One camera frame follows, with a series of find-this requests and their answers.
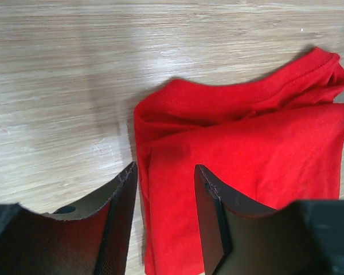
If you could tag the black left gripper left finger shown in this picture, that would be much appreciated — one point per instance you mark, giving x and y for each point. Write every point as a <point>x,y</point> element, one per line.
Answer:
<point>88,236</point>

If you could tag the red t-shirt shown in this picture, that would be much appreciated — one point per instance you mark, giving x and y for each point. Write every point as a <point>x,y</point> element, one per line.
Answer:
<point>275,140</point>

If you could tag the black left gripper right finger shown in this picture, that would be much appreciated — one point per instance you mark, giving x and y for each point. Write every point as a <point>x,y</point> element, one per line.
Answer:
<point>242,236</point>

